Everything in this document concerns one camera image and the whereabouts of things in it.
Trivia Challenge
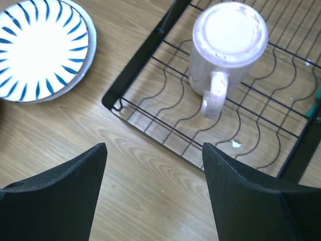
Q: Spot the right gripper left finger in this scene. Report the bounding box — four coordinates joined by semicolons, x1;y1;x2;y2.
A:
1;143;107;240

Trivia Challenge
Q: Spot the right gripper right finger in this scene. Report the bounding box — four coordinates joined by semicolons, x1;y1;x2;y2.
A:
202;143;320;240

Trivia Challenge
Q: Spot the black wire dish rack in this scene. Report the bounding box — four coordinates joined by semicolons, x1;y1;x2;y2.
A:
102;1;320;183

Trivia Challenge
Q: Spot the blue striped white plate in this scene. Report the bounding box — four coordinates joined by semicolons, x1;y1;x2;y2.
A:
1;1;97;103

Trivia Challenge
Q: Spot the pink ceramic mug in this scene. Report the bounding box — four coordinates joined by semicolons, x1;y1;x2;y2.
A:
189;2;269;118

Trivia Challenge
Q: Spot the green t-shirt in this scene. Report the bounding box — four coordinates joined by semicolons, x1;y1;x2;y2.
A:
305;86;321;118

